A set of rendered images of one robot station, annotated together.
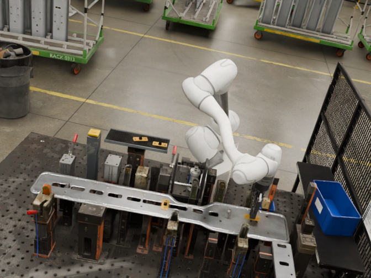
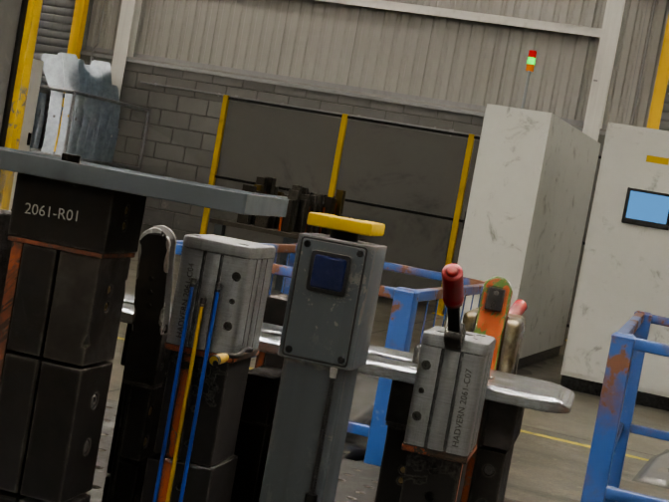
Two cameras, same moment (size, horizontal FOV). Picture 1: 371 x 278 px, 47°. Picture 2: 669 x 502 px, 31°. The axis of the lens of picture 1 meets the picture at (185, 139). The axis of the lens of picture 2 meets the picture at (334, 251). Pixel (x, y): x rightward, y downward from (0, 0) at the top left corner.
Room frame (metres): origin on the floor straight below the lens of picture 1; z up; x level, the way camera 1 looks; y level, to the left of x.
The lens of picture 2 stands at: (3.20, 0.77, 1.19)
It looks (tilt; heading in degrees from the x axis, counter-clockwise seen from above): 3 degrees down; 193
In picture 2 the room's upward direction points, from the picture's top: 10 degrees clockwise
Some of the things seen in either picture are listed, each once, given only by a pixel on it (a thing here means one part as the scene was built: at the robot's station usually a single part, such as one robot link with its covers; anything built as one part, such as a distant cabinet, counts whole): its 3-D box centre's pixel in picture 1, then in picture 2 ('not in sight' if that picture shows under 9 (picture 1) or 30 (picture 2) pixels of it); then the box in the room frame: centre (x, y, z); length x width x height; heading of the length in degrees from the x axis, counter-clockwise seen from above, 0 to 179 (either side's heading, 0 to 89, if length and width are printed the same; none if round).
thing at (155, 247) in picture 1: (162, 224); not in sight; (1.79, 0.04, 0.84); 0.13 x 0.05 x 0.29; 0
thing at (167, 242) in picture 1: (168, 247); not in sight; (1.60, -0.02, 0.87); 0.12 x 0.09 x 0.35; 0
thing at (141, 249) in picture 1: (147, 224); not in sight; (1.77, 0.12, 0.84); 0.17 x 0.06 x 0.29; 0
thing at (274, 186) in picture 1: (265, 212); not in sight; (1.93, -0.53, 0.95); 0.03 x 0.01 x 0.50; 90
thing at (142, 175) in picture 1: (139, 197); not in sight; (1.93, 0.20, 0.89); 0.13 x 0.11 x 0.38; 0
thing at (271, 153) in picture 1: (268, 160); not in sight; (1.76, -0.41, 1.40); 0.13 x 0.11 x 0.16; 139
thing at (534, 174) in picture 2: not in sight; (531, 215); (-7.26, 0.03, 1.22); 2.40 x 0.54 x 2.45; 172
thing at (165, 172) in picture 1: (162, 196); not in sight; (1.97, 0.07, 0.89); 0.13 x 0.11 x 0.38; 0
